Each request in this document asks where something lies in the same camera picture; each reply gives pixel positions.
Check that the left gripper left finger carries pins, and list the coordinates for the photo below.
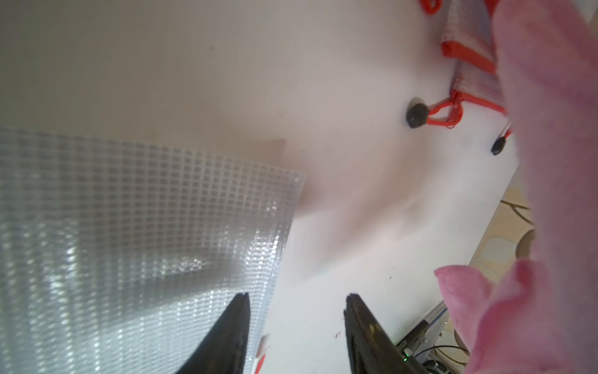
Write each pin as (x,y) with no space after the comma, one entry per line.
(224,348)

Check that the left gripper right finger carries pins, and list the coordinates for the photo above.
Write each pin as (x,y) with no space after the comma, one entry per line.
(370,350)

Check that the clear mesh document bag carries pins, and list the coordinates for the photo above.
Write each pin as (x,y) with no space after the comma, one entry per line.
(119,257)
(466,38)

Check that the pink microfiber cloth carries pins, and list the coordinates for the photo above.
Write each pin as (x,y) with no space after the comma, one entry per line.
(542,315)

